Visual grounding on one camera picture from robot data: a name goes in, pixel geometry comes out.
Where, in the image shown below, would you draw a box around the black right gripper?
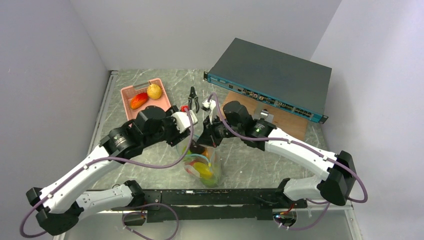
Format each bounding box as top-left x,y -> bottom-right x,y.
196,113 -> 243,148

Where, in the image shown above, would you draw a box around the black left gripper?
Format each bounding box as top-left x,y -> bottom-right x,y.
143,105 -> 192,148

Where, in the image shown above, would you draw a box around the dark purple plum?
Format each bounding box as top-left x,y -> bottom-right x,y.
189,145 -> 207,155

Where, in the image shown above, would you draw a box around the clear zip top bag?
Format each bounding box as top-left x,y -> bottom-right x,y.
181,145 -> 222,188

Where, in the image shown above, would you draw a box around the yellow bell pepper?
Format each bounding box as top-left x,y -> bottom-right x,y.
193,162 -> 214,178

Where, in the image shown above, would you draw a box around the green cabbage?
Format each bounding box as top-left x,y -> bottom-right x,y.
200,175 -> 220,188

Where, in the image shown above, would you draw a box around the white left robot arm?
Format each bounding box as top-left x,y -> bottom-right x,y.
26,106 -> 198,236

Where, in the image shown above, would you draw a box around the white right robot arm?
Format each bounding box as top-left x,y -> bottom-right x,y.
197,99 -> 358,208

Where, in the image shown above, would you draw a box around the black pliers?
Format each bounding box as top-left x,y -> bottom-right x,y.
187,86 -> 200,114

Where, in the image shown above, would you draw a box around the yellow pear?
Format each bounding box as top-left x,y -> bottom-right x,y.
146,83 -> 163,100

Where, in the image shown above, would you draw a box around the orange fruit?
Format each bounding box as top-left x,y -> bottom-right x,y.
129,92 -> 149,110

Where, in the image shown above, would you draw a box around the pink perforated plastic basket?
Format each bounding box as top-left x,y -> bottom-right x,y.
120,78 -> 171,121

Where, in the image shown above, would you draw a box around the wooden board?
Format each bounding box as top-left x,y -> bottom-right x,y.
221,91 -> 308,141

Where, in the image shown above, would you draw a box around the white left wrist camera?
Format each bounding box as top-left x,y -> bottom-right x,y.
171,105 -> 198,133

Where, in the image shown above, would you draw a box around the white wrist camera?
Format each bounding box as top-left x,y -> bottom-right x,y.
201,99 -> 217,124
171,105 -> 198,133

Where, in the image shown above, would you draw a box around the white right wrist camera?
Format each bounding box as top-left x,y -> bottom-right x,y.
201,99 -> 217,124

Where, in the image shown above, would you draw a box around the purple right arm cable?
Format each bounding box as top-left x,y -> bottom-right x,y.
206,92 -> 369,232

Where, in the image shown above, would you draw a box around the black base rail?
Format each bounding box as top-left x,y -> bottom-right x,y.
114,188 -> 308,223

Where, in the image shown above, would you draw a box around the aluminium frame rail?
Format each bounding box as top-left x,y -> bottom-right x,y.
52,70 -> 119,240

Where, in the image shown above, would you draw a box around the teal network switch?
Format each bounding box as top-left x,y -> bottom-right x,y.
203,38 -> 332,124

